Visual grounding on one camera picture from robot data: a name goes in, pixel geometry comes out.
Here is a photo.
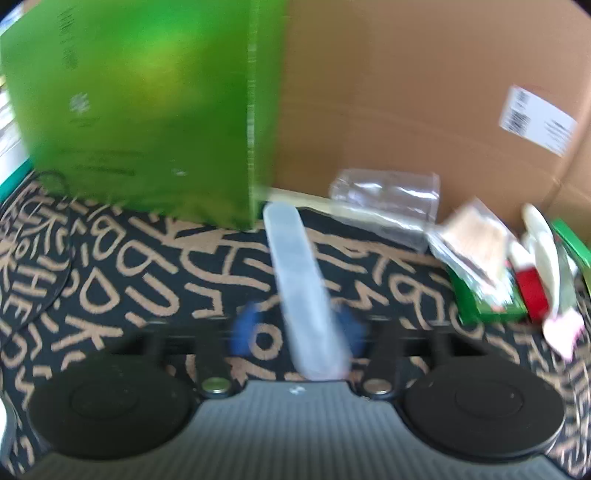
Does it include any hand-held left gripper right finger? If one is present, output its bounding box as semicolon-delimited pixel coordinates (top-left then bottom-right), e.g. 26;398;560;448
333;307;457;400

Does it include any frosted translucent plastic case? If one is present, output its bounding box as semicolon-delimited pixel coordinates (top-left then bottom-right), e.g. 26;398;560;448
263;202;350;380

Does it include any black letter-patterned table cloth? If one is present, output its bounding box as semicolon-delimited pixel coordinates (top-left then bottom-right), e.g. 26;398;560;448
0;180;591;480

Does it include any small red box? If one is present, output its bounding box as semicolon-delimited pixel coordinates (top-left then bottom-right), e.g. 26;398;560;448
514;267;551;324

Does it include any small dark green box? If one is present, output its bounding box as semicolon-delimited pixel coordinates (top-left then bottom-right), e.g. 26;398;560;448
549;218;591;296

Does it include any tall glossy green box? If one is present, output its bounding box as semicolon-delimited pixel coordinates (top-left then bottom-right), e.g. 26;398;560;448
0;0;289;232

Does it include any large cardboard box with label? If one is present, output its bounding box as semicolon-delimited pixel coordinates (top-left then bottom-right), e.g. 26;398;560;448
252;0;591;241

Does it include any bright green printed box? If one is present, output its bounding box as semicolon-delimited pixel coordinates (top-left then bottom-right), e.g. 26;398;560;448
450;268;529;326

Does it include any white green-edged box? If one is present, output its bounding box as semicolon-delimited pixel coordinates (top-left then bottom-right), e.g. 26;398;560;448
0;83;33;199

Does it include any clear plastic cup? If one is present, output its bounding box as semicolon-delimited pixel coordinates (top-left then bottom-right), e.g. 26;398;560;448
329;168;441;252

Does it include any beige packet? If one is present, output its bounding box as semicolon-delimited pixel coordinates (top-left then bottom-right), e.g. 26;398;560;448
427;198;515;308

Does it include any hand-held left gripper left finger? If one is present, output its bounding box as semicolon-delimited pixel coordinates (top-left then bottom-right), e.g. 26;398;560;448
137;300;267;401

